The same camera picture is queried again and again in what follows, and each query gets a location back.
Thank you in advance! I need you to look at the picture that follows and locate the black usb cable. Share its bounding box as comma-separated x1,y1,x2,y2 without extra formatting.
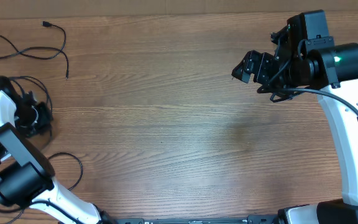
9,75,54,147
47,152,84,191
0,21,70,80

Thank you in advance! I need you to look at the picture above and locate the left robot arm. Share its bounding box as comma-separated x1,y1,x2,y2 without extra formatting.
0,76,116,223

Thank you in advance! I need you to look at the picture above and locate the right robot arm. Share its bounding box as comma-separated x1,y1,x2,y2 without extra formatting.
232,10,358,223

